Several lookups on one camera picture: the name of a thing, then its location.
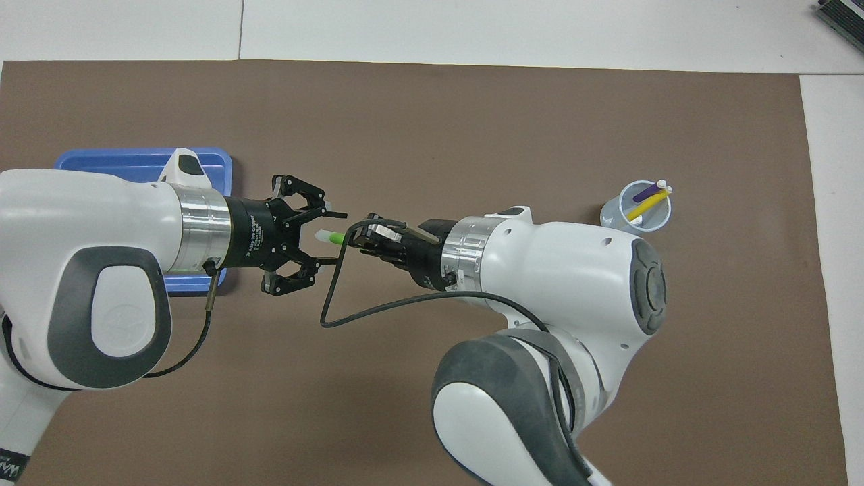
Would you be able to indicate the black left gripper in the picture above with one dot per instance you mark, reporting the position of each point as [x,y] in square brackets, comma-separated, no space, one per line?
[260,233]

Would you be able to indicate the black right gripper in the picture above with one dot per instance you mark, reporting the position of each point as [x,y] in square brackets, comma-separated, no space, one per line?
[422,260]

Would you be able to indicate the green highlighter pen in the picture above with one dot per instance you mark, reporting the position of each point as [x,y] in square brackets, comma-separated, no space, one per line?
[332,237]

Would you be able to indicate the purple highlighter pen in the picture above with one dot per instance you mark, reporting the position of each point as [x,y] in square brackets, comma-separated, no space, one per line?
[644,194]

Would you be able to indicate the yellow highlighter pen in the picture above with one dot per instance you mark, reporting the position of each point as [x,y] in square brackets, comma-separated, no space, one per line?
[648,204]

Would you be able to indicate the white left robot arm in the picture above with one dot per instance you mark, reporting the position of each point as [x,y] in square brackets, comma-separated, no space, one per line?
[88,270]

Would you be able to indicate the brown table mat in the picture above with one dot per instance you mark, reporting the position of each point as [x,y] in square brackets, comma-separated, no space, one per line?
[432,121]

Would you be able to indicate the blue plastic tray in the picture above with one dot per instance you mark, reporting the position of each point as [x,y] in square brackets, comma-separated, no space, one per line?
[145,162]

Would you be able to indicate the pale blue plastic cup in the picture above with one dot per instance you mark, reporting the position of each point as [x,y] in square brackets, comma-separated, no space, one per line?
[617,212]

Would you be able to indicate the grey ribbed device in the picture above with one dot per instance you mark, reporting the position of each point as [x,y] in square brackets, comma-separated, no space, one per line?
[844,17]

